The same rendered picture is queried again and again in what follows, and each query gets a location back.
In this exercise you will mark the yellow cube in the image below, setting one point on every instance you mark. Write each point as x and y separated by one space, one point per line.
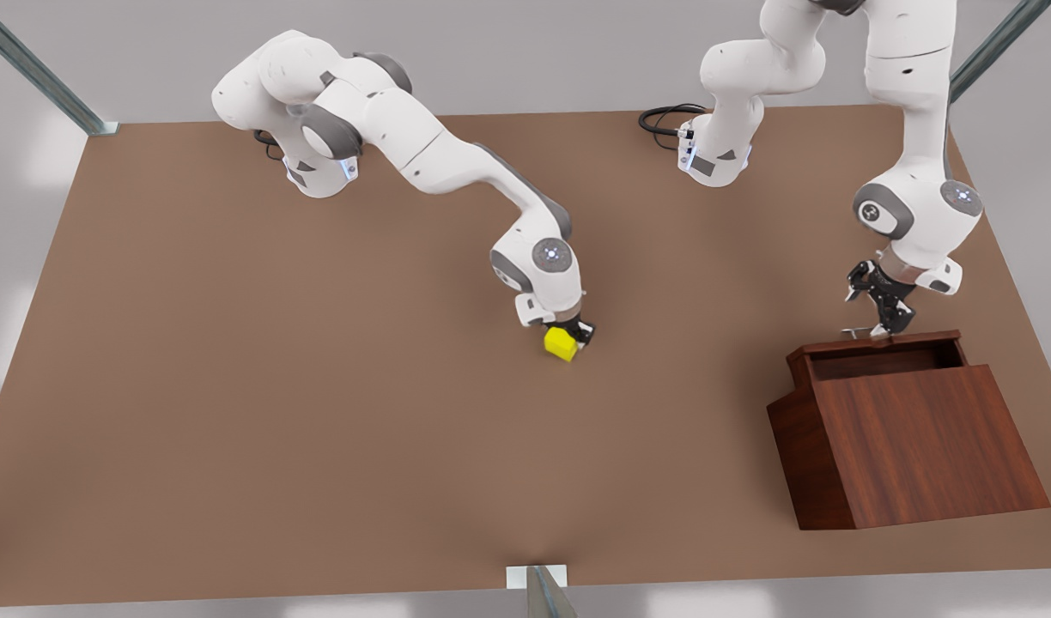
561 344

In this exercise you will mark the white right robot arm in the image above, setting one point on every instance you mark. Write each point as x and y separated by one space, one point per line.
422 146

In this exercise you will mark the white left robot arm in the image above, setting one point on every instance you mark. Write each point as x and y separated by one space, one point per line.
916 197

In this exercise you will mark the brown wooden cabinet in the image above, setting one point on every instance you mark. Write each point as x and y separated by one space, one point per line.
920 446

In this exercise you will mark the silver frame post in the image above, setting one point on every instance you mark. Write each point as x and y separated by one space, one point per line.
998 43
543 592
36 69

